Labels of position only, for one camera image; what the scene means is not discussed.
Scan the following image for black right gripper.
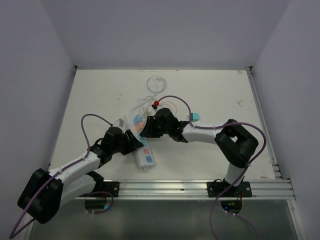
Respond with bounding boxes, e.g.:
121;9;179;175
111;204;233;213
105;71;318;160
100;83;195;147
140;116;171;139

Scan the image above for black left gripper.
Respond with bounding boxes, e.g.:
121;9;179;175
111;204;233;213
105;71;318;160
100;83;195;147
111;129;143;155

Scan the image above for white power strip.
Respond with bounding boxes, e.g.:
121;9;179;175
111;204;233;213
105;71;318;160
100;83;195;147
125;111;156;171

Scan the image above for dark teal plug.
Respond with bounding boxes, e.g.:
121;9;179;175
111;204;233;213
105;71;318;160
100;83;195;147
187;112;200;122

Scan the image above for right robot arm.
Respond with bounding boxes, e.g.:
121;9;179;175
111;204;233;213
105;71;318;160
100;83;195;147
139;108;259;198

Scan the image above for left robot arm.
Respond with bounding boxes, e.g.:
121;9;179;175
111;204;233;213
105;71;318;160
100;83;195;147
17;126;144;224

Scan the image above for salmon pink plug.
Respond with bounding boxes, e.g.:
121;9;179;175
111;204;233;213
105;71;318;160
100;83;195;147
135;121;144;133

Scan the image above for light blue plug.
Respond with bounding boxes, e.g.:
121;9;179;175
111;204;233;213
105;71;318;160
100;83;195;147
132;114;143;126

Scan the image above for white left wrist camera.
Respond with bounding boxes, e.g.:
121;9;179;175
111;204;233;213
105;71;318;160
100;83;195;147
112;118;125;129

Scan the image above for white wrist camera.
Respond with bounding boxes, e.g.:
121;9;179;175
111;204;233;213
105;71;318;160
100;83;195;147
151;100;163;112
112;118;125;129

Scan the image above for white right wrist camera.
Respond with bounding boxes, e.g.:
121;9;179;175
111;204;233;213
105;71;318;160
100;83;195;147
151;100;163;112

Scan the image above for thin coloured charger cables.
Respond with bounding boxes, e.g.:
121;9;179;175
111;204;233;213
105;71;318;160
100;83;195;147
129;76;179;118

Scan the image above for aluminium mounting rail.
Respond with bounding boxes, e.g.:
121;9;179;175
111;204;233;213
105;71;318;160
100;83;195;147
100;179;295;200

